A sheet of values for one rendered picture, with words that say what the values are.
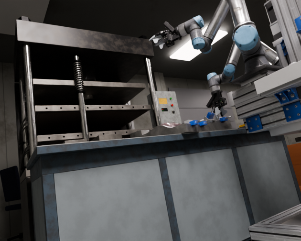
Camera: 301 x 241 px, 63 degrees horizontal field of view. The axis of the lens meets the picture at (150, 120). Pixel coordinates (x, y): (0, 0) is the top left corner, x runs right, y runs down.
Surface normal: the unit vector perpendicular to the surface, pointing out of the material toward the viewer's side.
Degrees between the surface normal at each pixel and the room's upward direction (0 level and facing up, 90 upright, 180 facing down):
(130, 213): 90
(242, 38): 98
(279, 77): 90
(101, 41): 90
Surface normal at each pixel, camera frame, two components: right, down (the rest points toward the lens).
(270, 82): -0.83, 0.03
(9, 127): 0.53, -0.27
